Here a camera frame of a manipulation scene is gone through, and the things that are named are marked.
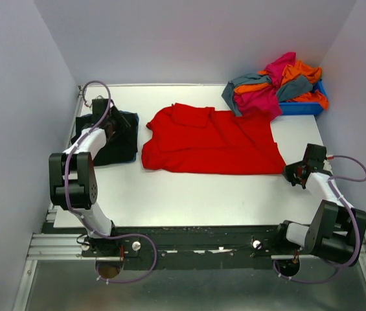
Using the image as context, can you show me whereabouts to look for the blue t-shirt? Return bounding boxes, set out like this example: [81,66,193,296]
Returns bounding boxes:
[118,111,139,163]

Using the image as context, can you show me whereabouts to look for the black t-shirt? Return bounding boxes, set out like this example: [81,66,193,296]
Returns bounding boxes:
[70,111,139,167]

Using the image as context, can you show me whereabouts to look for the red t-shirt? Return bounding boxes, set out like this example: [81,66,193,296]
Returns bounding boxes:
[141,103,285,175]

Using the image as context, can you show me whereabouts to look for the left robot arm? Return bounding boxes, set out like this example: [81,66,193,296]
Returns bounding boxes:
[49,98,139,256]

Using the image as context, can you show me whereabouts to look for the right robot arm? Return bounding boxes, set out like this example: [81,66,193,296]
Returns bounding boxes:
[273,143,366,268]

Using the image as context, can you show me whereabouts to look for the blue plastic bin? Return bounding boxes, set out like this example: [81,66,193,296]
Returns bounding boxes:
[279,80,330,116]

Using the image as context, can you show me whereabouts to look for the magenta t-shirt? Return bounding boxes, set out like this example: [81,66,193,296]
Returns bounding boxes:
[233,52,296,120]

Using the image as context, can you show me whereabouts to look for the grey-blue t-shirt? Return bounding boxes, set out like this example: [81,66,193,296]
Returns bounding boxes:
[222,73,313,119]

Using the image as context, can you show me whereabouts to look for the orange t-shirt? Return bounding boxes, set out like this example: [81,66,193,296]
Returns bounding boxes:
[234,60,330,111]

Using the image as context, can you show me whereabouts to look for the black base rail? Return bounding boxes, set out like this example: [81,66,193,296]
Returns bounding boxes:
[82,225,300,271]

